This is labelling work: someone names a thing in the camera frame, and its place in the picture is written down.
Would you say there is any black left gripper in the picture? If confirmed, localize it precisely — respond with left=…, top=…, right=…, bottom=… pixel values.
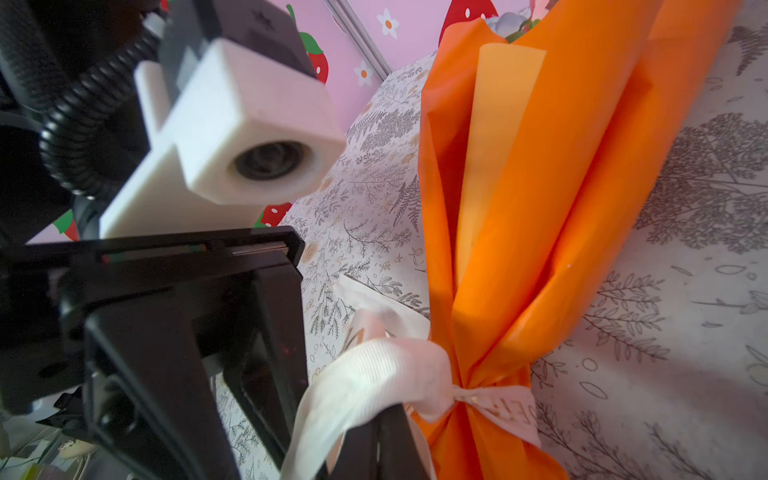
left=1, top=227, right=309, bottom=479

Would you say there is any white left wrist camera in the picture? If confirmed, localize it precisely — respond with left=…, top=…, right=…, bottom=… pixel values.
left=98, top=39, right=346, bottom=239

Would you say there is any pink fake rose stem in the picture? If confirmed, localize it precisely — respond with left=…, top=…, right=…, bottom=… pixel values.
left=485, top=0, right=558, bottom=43

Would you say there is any white ribbon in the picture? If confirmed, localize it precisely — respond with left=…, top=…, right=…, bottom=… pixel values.
left=281, top=276, right=541, bottom=479

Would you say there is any orange wrapping paper sheet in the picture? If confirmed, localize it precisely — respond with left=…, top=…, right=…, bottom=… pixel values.
left=416, top=0, right=745, bottom=480

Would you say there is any left aluminium corner post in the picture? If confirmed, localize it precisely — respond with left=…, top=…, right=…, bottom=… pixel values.
left=324, top=0, right=392, bottom=81

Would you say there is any floral patterned table mat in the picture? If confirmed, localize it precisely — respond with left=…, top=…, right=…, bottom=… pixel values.
left=284, top=1, right=767, bottom=479

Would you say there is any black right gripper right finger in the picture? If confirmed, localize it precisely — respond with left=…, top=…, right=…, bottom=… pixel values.
left=379, top=405, right=429, bottom=480

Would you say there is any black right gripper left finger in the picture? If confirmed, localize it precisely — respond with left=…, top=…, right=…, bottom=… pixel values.
left=328, top=420, right=378, bottom=480

